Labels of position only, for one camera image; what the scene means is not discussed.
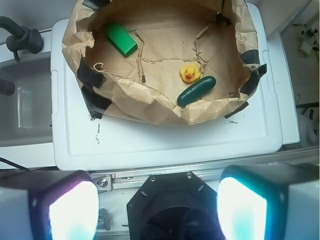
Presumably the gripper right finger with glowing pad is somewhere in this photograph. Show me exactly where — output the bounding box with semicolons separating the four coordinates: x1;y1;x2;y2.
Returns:
216;164;288;240

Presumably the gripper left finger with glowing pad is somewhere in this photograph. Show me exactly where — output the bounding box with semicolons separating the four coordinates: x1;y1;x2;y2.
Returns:
28;170;100;240

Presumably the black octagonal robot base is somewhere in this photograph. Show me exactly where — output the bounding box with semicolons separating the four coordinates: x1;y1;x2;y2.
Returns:
126;172;225;240

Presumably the yellow rubber duck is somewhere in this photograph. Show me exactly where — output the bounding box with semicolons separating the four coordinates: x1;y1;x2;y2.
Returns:
179;63;201;83

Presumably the white plastic bin lid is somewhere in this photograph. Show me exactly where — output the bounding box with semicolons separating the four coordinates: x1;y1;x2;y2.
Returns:
51;4;283;171

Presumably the clear plastic container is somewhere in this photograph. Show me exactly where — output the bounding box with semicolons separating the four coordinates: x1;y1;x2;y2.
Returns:
0;52;53;147

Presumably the dark green cucumber toy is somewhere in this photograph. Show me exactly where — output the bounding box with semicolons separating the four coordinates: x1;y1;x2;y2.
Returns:
177;76;217;108

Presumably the crumpled brown paper bag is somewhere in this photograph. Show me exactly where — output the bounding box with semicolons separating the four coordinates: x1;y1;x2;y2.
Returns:
62;0;267;126

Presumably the green rectangular block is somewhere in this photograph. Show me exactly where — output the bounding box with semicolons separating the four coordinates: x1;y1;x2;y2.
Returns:
104;22;138;57

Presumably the aluminium extrusion rail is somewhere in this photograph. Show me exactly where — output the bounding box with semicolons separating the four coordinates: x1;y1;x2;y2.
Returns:
88;146;320;193

